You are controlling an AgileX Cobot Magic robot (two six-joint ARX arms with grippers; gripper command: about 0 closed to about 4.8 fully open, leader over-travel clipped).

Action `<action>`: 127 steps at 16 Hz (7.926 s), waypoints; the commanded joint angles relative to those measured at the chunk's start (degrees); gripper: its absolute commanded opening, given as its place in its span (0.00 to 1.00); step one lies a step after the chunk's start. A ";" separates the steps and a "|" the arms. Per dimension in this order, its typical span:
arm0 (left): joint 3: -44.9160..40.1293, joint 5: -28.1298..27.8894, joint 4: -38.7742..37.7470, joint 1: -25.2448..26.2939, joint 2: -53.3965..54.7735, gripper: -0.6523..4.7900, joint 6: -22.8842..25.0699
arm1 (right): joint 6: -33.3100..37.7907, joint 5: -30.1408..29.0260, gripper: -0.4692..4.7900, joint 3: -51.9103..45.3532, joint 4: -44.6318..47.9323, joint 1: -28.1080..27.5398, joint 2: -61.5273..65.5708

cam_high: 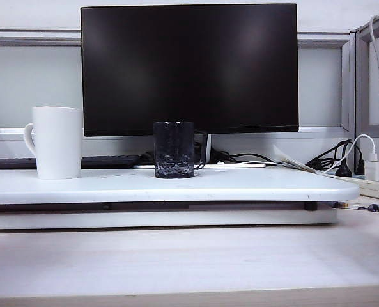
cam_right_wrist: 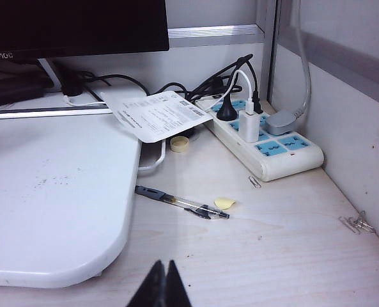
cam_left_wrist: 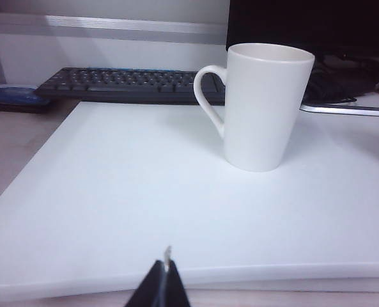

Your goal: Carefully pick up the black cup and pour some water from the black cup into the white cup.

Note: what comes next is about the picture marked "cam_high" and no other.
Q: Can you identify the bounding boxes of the small black connector cable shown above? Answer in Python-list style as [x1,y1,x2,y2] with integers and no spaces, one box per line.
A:
[345,201,379,214]

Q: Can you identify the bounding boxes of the grey partition frame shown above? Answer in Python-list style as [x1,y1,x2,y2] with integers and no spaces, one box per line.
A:
[341,13,379,139]

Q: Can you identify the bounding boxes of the black round power plug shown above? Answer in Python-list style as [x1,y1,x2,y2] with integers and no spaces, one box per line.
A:
[335,161,353,177]

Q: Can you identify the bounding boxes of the black cable bundle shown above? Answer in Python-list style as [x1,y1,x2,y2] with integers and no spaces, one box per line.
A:
[305,139,353,175]

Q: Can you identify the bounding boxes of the black textured glass cup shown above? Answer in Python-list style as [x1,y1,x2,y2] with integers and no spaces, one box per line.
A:
[153,120,208,179]

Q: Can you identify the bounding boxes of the grey horizontal partition rail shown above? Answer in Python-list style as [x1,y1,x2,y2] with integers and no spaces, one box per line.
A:
[0,29,82,46]

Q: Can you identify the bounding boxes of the white platform base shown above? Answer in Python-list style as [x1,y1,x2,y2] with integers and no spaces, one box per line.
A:
[0,204,339,231]

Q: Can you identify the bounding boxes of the black computer keyboard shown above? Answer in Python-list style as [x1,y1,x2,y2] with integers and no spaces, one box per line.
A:
[0,155,142,170]

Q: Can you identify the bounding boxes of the black computer monitor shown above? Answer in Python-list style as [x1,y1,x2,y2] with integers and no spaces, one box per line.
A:
[80,3,300,138]

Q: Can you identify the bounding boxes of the white charger adapter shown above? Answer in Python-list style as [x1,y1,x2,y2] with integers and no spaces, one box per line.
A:
[363,152,379,181]

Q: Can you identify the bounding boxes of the white thin usb cable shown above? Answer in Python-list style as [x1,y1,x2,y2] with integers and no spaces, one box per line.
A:
[348,134,377,162]

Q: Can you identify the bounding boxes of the black thin cable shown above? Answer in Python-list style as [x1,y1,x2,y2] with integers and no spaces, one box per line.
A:
[213,149,281,166]

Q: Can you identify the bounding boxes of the folded paper leaflets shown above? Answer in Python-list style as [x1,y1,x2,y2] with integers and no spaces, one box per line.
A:
[273,143,318,175]

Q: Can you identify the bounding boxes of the white raised platform board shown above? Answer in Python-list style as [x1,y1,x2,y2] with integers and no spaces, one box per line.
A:
[0,167,360,206]

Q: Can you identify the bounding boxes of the beige power strip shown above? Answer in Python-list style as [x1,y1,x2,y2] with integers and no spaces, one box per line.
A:
[323,171,379,201]

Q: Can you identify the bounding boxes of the white ceramic mug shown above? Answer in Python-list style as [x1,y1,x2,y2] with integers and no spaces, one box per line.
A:
[24,106,84,180]

